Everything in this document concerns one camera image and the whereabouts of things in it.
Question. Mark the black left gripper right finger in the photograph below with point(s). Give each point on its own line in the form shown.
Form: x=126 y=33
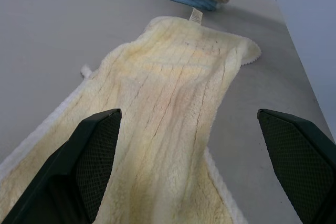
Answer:
x=302 y=161

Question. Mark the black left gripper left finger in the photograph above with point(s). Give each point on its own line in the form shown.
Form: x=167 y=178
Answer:
x=65 y=161

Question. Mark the pale yellow fluffy towel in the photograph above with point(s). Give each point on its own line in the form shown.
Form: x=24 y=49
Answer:
x=170 y=90

